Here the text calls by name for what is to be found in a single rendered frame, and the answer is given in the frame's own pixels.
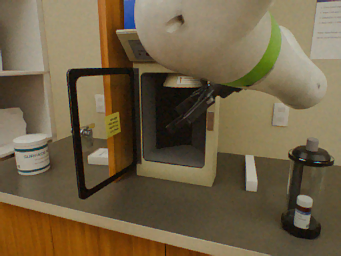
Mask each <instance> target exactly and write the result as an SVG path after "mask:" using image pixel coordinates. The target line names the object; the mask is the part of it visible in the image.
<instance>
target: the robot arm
mask: <svg viewBox="0 0 341 256"><path fill-rule="evenodd" d="M275 1H276V0H136V1H135V10H134V18H135V25H136V28H137V34H138V36H139V39H140V41H141V43H142V45H143V47H144V48H145V50H146V51H147V53H148V54H149V55H150V56H151V57H152V58H153V59H154V60H155V61H156V62H157V63H159V64H160V65H162V66H163V67H165V68H167V69H170V70H171V71H176V72H177V73H182V74H184V75H187V76H191V77H194V78H197V79H202V80H205V81H210V83H209V84H207V85H205V86H204V87H201V88H200V89H197V91H195V92H193V93H192V95H191V96H190V97H188V98H187V99H186V100H184V101H183V102H182V103H181V104H180V105H178V106H176V108H174V109H175V110H176V112H177V113H178V114H179V115H181V116H179V117H178V118H177V119H175V120H174V121H173V122H172V123H170V124H168V125H167V126H166V127H165V128H166V129H168V131H169V132H170V134H171V135H172V134H173V133H175V132H177V131H178V130H179V129H181V128H182V127H184V126H185V125H186V124H188V125H190V124H191V123H192V122H193V121H194V120H195V119H197V117H199V116H200V115H201V114H202V113H203V112H204V111H206V110H207V109H208V108H209V107H210V106H211V105H213V104H214V103H215V102H216V101H215V97H216V96H219V97H222V98H226V97H228V96H229V95H231V94H232V93H233V92H237V93H238V92H240V91H241V90H243V89H245V90H247V89H248V90H256V91H260V92H263V93H267V94H269V95H272V96H274V97H275V98H277V99H278V100H279V101H281V102H282V103H283V104H285V106H288V107H289V108H292V109H309V108H311V107H313V106H315V105H316V104H317V103H319V102H320V101H321V100H322V99H323V98H324V96H325V94H326V90H327V80H326V77H325V75H324V73H323V72H322V71H321V70H320V69H319V68H318V67H317V66H316V65H315V64H313V62H312V61H311V60H310V59H309V58H308V56H307V55H306V54H305V52H303V49H302V48H301V47H300V45H299V44H298V42H297V40H295V37H294V36H293V34H292V32H291V31H290V30H289V29H287V28H285V27H283V26H279V25H278V23H277V21H276V20H275V19H274V17H273V16H272V14H271V13H270V11H269V9H270V8H271V7H272V5H273V4H274V2H275ZM192 105H193V106H192ZM190 107H192V108H190ZM189 108H190V109H189ZM187 109H189V111H187V112H186V113H185V114H184V115H183V114H181V113H184V111H186V110H187Z"/></svg>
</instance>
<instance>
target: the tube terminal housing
mask: <svg viewBox="0 0 341 256"><path fill-rule="evenodd" d="M133 68H139V93H140V111H141V74H144V73H177V72H176V71H171V70H170V69H167V68H165V67H163V66H162V65H160V64H159V63H157V62H156V61H133ZM215 101H216V102H215V103H214V104H213V105H211V106H210V107H209V108H208V109H207V112H206V155H205V165H204V167H203V168H202V169H199V168H194V167H184V166H179V165H172V164H164V163H157V162H152V161H145V159H143V141H142V122H141V164H137V175H141V176H144V177H154V178H157V179H164V180H171V181H177V182H181V183H190V184H194V185H204V186H207V187H212V185H213V181H214V179H215V177H216V156H217V145H218V124H219V103H220V97H219V96H216V97H215ZM208 111H211V112H214V129H213V131H208V130H207V124H208Z"/></svg>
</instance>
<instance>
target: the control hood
mask: <svg viewBox="0 0 341 256"><path fill-rule="evenodd" d="M116 34H117V35H118V38H119V40H120V41H121V45H122V46H123V49H124V50H125V52H126V54H127V56H128V58H129V61H155V60H154V59H137V58H136V57H135V56H134V53H133V50H132V49H131V46H130V45H129V42H128V40H140V39H139V36H138V34H137V30H136V29H127V30H116Z"/></svg>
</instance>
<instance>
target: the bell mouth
mask: <svg viewBox="0 0 341 256"><path fill-rule="evenodd" d="M205 85H207V84H206V81H205V80H202V79H197V78H194V77H191V76H187V75H184V74H182V73H168V75H167V78H166V79H165V82H164V84H163V86H165V87H204V86H205Z"/></svg>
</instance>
